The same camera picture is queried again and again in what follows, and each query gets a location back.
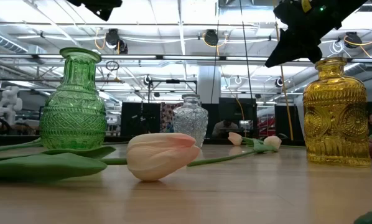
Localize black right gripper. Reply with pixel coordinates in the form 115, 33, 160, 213
264, 0, 369, 68

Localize yellow embossed glass vase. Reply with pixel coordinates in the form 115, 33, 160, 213
302, 57, 372, 167

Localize green ribbed glass vase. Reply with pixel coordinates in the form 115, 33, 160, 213
39, 47, 108, 151

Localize clear cut glass vase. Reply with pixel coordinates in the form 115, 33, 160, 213
172, 93, 210, 148

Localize black partition panel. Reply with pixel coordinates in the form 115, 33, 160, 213
218, 97, 258, 138
120, 101, 162, 138
274, 105, 300, 140

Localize red equipment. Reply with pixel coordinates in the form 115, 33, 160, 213
258, 115, 276, 138

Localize yellow cable tag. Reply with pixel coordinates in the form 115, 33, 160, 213
300, 0, 313, 14

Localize black hanging cable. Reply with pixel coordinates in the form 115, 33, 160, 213
238, 0, 254, 103
210, 0, 220, 104

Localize yellow hanging cable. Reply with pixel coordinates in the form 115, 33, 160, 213
272, 0, 295, 141

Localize black rig frame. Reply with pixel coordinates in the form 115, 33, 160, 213
147, 78, 198, 103

